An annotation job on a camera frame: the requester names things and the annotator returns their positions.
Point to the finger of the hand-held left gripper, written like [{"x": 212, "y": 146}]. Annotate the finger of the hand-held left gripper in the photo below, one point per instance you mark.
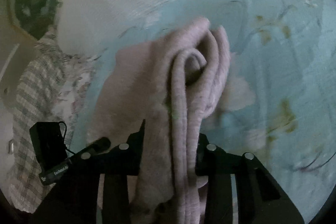
[{"x": 98, "y": 144}]

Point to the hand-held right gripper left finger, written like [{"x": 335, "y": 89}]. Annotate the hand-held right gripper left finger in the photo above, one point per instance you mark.
[{"x": 134, "y": 153}]

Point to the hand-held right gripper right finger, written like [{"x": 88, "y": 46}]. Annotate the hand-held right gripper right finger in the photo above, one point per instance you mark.
[{"x": 207, "y": 158}]

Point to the grey knit sweater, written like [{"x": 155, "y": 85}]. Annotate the grey knit sweater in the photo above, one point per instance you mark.
[{"x": 162, "y": 82}]

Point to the plaid blanket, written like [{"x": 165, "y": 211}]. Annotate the plaid blanket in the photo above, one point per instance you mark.
[{"x": 34, "y": 98}]

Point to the white floral cloth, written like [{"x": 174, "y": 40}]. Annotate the white floral cloth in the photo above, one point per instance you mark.
[{"x": 76, "y": 82}]

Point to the teal floral bedsheet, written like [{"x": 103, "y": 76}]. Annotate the teal floral bedsheet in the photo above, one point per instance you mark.
[{"x": 275, "y": 69}]

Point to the white striped pillow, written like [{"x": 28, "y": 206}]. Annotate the white striped pillow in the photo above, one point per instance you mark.
[{"x": 118, "y": 3}]

